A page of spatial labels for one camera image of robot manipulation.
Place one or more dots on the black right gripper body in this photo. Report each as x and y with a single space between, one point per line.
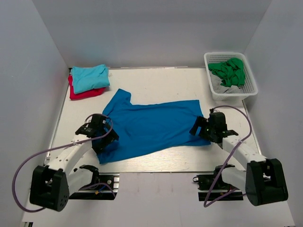
203 127

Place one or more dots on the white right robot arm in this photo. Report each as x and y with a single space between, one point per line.
262 180

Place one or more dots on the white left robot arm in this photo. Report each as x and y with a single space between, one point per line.
54 183

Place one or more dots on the grey t-shirt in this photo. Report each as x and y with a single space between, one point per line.
220 89

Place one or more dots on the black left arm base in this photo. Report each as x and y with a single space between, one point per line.
104 187

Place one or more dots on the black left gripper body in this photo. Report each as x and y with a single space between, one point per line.
104 138

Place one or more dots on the folded red t-shirt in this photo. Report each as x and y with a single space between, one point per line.
83 95

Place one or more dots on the green t-shirt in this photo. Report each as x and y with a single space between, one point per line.
231 72

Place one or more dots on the folded light blue t-shirt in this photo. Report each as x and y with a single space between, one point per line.
85 79

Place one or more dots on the white plastic basket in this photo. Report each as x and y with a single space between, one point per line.
249 88

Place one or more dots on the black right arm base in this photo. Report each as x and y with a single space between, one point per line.
204 183

